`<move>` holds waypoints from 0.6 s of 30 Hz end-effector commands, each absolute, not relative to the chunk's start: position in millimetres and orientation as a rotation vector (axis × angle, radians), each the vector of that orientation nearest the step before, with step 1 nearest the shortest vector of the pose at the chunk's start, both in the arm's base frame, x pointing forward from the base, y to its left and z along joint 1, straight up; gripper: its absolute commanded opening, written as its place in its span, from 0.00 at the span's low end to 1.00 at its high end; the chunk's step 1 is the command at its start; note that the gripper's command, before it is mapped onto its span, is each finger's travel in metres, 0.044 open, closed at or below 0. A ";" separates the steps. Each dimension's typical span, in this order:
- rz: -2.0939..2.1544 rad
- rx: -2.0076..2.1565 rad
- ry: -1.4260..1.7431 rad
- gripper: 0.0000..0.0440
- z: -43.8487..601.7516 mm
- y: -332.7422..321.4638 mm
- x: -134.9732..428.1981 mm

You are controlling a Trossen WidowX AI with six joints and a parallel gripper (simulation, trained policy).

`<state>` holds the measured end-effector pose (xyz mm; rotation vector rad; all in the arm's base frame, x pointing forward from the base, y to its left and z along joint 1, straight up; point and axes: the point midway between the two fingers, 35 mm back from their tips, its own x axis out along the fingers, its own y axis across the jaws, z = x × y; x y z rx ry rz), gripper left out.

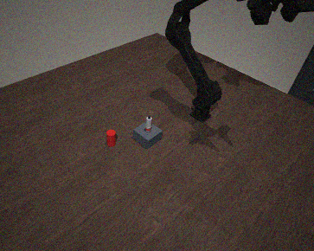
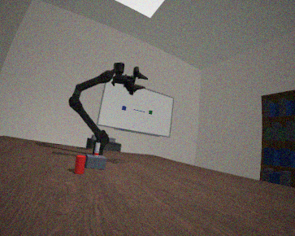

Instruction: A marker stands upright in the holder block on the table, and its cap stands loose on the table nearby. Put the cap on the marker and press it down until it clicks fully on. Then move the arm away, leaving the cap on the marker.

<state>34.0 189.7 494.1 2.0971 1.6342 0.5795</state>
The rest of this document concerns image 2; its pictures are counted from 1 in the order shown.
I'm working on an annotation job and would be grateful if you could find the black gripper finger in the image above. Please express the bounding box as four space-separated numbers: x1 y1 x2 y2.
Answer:
134 85 145 92
137 72 148 80

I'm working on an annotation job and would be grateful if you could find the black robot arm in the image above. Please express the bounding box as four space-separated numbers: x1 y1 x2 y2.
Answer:
69 63 134 155

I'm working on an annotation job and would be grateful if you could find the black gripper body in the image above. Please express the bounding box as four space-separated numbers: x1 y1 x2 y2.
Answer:
123 67 139 95

